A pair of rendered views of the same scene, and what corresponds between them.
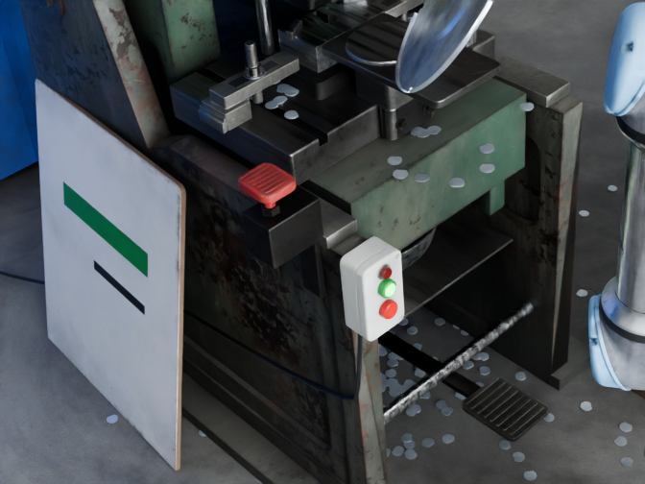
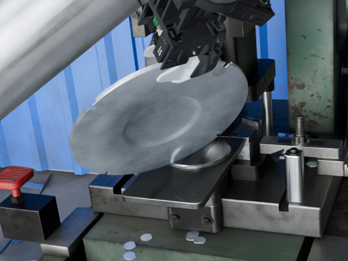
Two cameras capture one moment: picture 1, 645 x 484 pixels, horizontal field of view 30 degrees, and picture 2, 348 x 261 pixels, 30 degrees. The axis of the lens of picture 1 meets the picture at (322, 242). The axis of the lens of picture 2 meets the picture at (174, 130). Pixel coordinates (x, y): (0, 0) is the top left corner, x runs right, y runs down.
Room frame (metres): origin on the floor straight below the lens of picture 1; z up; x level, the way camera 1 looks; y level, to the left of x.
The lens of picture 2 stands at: (1.08, -1.05, 1.27)
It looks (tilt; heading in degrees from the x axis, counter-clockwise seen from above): 23 degrees down; 63
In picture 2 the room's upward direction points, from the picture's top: 6 degrees counter-clockwise
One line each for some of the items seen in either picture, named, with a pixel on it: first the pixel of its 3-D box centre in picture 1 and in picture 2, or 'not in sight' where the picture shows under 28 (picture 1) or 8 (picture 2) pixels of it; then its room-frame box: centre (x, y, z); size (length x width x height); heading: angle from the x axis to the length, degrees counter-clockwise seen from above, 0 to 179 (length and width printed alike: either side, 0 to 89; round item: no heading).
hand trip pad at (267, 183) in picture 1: (269, 200); (16, 191); (1.32, 0.07, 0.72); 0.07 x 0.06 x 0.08; 38
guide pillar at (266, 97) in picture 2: not in sight; (266, 103); (1.80, -0.08, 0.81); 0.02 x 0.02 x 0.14
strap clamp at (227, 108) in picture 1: (250, 75); not in sight; (1.60, 0.08, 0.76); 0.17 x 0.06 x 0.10; 128
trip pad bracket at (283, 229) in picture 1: (287, 254); (34, 240); (1.33, 0.05, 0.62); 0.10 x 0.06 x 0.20; 128
